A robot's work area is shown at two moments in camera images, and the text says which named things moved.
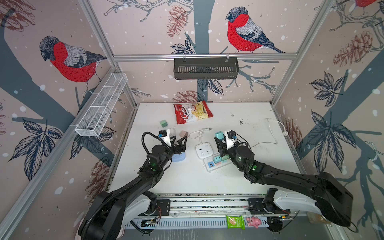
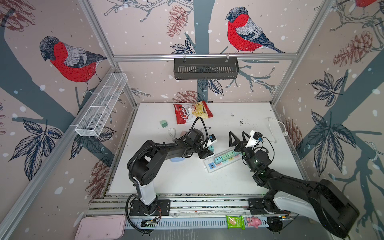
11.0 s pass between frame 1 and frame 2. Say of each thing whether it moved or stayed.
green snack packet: stayed
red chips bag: stayed
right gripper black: moved
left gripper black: moved
